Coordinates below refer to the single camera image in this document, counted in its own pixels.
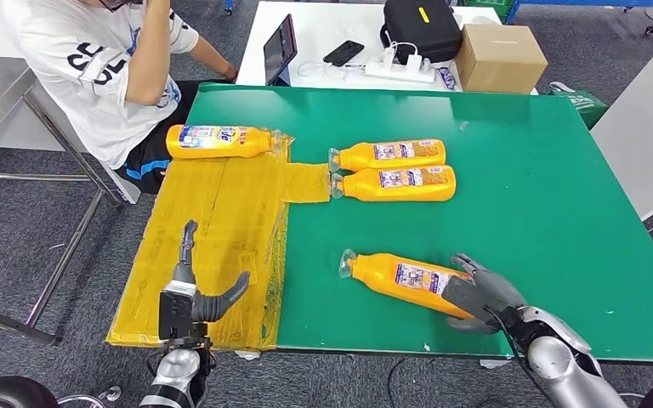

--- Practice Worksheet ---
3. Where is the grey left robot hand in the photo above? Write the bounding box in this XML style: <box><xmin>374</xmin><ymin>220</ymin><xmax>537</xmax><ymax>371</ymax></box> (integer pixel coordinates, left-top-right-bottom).
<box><xmin>171</xmin><ymin>220</ymin><xmax>251</xmax><ymax>325</ymax></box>

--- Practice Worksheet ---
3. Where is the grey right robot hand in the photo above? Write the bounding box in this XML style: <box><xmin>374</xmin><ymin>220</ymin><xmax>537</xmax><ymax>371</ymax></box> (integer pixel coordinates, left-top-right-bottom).
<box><xmin>447</xmin><ymin>253</ymin><xmax>527</xmax><ymax>336</ymax></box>

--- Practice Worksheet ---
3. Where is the orange detergent bottle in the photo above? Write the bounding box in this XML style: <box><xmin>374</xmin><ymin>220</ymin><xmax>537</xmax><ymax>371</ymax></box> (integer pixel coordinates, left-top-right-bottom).
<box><xmin>338</xmin><ymin>248</ymin><xmax>474</xmax><ymax>321</ymax></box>
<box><xmin>331</xmin><ymin>165</ymin><xmax>457</xmax><ymax>202</ymax></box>
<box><xmin>327</xmin><ymin>139</ymin><xmax>447</xmax><ymax>173</ymax></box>
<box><xmin>166</xmin><ymin>124</ymin><xmax>282</xmax><ymax>161</ymax></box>

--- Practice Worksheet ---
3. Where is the yellow taped cardboard mat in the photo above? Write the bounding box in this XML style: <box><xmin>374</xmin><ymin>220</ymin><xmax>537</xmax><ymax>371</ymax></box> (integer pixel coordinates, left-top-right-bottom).
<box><xmin>105</xmin><ymin>127</ymin><xmax>332</xmax><ymax>351</ymax></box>

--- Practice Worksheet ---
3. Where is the green shopping bag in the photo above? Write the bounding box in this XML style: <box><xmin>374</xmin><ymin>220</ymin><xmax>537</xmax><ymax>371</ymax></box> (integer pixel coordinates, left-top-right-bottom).
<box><xmin>548</xmin><ymin>81</ymin><xmax>610</xmax><ymax>129</ymax></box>

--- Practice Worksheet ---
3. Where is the brown cardboard box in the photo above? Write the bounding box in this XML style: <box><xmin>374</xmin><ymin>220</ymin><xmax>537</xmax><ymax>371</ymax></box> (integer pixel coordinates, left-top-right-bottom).
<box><xmin>453</xmin><ymin>23</ymin><xmax>548</xmax><ymax>94</ymax></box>

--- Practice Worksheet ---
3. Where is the white power strip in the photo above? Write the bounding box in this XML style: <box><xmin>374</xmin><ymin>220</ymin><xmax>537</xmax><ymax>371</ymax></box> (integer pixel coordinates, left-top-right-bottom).
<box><xmin>364</xmin><ymin>56</ymin><xmax>437</xmax><ymax>84</ymax></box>

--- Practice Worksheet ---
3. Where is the person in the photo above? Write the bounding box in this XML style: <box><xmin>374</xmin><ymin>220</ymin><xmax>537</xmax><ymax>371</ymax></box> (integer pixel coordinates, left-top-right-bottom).
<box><xmin>2</xmin><ymin>0</ymin><xmax>241</xmax><ymax>196</ymax></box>

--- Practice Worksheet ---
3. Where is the black tablet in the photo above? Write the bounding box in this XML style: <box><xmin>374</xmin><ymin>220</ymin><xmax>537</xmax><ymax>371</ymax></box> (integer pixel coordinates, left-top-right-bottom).
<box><xmin>263</xmin><ymin>13</ymin><xmax>298</xmax><ymax>87</ymax></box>

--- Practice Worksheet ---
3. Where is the black zippered bag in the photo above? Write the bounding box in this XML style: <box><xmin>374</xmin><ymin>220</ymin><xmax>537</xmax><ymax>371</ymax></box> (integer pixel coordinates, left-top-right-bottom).
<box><xmin>381</xmin><ymin>0</ymin><xmax>464</xmax><ymax>64</ymax></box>

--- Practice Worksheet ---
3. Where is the blue metal rack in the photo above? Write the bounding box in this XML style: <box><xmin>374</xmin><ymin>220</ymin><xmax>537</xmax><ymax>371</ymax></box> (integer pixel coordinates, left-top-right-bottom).
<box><xmin>503</xmin><ymin>0</ymin><xmax>653</xmax><ymax>35</ymax></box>

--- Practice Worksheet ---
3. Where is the black smartphone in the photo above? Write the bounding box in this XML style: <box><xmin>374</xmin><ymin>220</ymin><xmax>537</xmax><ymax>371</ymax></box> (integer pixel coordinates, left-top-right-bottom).
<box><xmin>322</xmin><ymin>39</ymin><xmax>366</xmax><ymax>67</ymax></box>

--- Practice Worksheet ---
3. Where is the white table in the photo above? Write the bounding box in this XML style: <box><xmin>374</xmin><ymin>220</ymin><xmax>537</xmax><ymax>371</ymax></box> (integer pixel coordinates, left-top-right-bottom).
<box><xmin>235</xmin><ymin>0</ymin><xmax>541</xmax><ymax>96</ymax></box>

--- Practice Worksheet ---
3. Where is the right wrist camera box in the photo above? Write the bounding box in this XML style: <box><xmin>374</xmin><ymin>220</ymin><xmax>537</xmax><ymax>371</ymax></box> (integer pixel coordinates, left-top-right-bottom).
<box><xmin>441</xmin><ymin>274</ymin><xmax>496</xmax><ymax>322</ymax></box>

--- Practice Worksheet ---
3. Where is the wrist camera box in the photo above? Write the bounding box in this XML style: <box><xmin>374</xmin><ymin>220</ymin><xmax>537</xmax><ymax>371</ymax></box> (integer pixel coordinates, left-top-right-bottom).
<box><xmin>441</xmin><ymin>274</ymin><xmax>496</xmax><ymax>322</ymax></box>
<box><xmin>158</xmin><ymin>280</ymin><xmax>198</xmax><ymax>342</ymax></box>

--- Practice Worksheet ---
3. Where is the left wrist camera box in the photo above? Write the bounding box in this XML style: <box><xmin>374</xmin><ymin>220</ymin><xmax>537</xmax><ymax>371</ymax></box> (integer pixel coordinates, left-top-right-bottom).
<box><xmin>158</xmin><ymin>280</ymin><xmax>198</xmax><ymax>342</ymax></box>

